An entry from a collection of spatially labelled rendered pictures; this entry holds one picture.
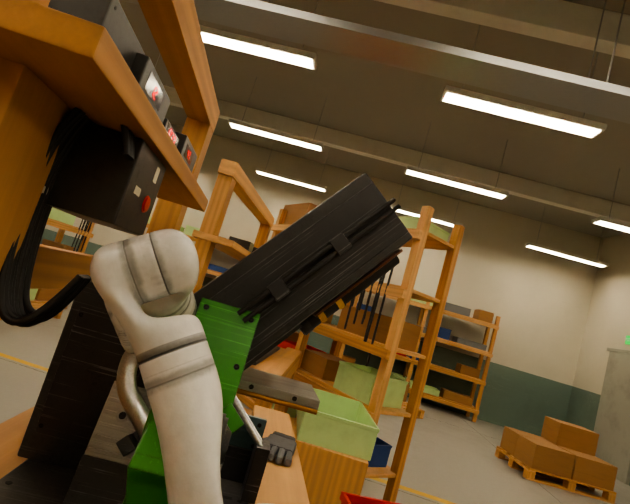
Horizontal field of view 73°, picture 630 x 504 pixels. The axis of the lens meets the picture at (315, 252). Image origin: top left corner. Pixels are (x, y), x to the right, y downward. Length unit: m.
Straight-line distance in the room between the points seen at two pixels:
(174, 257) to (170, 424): 0.16
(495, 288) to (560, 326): 1.59
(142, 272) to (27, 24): 0.29
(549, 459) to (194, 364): 6.37
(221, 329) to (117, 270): 0.40
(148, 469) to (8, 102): 0.46
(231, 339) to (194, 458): 0.40
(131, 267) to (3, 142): 0.29
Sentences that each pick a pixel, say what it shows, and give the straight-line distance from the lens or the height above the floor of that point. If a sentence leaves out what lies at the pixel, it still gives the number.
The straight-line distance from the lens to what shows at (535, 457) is 6.56.
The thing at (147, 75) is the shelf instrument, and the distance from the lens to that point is 0.77.
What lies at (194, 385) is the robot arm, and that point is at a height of 1.21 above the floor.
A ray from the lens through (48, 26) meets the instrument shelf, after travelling 0.58.
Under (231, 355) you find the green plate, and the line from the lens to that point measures 0.81.
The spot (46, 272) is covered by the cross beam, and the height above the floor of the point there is 1.22.
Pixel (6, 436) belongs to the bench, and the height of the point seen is 0.88.
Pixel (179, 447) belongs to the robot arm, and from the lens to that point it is 0.44.
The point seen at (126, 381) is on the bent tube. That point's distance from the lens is 0.78.
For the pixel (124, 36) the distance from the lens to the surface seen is 0.73.
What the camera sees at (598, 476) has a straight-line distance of 7.11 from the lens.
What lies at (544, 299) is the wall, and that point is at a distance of 10.71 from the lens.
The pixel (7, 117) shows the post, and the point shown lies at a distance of 0.67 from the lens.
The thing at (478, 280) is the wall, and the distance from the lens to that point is 10.20.
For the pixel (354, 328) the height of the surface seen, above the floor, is 1.23.
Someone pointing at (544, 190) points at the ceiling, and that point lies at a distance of 8.74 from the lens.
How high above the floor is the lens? 1.32
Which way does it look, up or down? 7 degrees up
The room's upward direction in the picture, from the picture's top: 17 degrees clockwise
